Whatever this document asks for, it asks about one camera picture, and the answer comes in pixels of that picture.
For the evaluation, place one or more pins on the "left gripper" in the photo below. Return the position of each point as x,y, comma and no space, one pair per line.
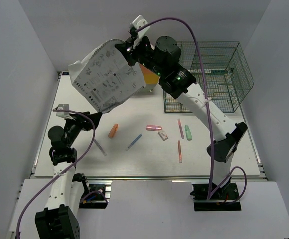
80,120

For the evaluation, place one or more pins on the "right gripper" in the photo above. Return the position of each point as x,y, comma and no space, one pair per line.
129,52

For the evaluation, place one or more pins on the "white paper booklet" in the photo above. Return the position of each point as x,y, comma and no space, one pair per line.
104,78

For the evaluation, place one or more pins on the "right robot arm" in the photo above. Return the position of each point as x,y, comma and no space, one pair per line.
225,134

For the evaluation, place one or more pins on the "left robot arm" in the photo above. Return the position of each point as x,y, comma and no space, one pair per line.
58,219

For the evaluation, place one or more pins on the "orange highlighter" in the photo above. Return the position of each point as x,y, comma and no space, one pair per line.
113,131

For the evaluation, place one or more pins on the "purple pen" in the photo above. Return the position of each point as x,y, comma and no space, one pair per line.
100,148

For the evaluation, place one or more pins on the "round drawer storage box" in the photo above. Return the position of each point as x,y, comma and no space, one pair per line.
151,79

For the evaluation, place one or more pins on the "blue pen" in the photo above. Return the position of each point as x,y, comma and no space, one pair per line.
133,142

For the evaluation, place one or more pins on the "pink highlighter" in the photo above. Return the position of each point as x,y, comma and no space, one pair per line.
153,128

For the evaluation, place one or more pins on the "white eraser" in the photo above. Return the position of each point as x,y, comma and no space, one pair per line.
163,135

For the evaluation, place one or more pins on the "pink pen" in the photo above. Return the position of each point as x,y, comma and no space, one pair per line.
180,128

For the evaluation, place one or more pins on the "orange pen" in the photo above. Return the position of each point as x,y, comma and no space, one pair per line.
179,151

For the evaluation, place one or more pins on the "green highlighter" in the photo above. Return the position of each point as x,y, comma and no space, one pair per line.
188,133

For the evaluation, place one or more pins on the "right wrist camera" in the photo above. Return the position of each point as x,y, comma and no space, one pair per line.
135,25

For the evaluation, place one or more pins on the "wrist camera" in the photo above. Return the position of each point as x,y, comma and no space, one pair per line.
62,111
135,25

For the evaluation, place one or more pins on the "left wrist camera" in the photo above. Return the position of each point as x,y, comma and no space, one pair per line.
62,111

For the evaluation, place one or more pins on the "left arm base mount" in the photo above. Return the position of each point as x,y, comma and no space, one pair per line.
95,200

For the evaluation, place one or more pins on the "green wire mesh organizer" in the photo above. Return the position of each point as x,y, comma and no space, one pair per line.
228,76

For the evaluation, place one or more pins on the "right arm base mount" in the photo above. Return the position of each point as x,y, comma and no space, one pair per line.
222,200

